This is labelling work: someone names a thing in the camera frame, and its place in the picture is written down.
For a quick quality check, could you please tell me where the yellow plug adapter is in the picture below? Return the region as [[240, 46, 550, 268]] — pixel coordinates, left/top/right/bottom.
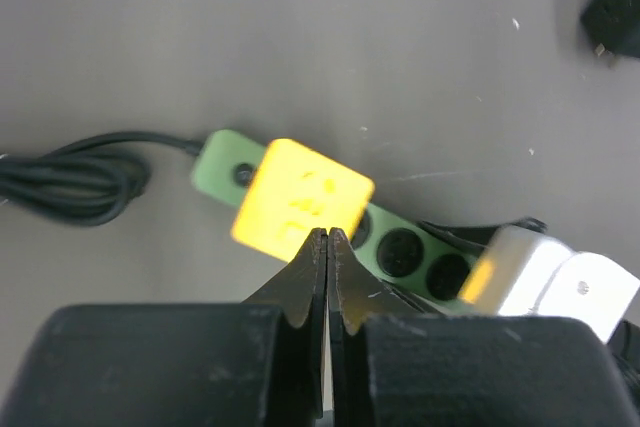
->
[[231, 138, 375, 262]]

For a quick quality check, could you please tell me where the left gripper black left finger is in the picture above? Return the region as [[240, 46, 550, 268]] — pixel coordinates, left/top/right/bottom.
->
[[246, 228, 328, 420]]

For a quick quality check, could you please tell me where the green power strip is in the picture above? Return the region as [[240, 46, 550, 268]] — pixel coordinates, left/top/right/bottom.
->
[[191, 129, 477, 315]]

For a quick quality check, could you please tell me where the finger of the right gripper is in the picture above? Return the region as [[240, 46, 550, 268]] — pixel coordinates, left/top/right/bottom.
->
[[417, 217, 548, 252]]

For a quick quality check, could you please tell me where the black plug adapter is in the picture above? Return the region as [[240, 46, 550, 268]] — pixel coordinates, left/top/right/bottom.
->
[[580, 0, 639, 60]]

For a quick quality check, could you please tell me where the black cable with plug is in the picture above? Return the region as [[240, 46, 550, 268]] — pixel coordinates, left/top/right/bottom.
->
[[0, 130, 209, 227]]

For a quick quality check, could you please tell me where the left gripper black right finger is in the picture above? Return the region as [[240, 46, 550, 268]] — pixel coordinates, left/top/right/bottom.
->
[[327, 228, 425, 426]]

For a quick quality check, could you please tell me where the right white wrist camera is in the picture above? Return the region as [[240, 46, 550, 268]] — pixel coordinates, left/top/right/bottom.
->
[[459, 224, 640, 348]]

